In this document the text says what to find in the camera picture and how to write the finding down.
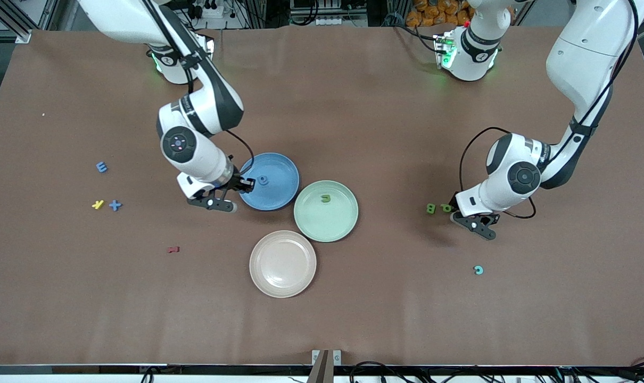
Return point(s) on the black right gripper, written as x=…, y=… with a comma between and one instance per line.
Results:
x=241, y=184

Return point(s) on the pile of orange packets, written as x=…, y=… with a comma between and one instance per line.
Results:
x=428, y=13

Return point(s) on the flat white power strip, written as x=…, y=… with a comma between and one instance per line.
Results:
x=330, y=22

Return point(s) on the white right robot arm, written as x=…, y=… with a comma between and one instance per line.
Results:
x=205, y=154

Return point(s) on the blue letter E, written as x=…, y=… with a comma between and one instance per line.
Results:
x=102, y=167

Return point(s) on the blue letter X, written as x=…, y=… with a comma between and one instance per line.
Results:
x=115, y=205

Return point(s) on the beige pink plate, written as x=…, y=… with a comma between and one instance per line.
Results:
x=282, y=264

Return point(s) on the yellow letter K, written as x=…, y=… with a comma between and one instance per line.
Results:
x=98, y=205

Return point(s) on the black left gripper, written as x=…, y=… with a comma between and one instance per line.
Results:
x=453, y=202

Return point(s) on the blue plate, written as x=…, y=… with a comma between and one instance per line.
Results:
x=274, y=194

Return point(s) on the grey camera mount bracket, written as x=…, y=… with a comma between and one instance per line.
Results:
x=337, y=357

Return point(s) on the white power strip with plugs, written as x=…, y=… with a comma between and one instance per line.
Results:
x=213, y=11

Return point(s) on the aluminium frame profile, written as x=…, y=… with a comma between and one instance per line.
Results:
x=23, y=35

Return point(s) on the light green plate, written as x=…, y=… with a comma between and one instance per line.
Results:
x=325, y=223

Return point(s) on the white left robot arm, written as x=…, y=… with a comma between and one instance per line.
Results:
x=487, y=194

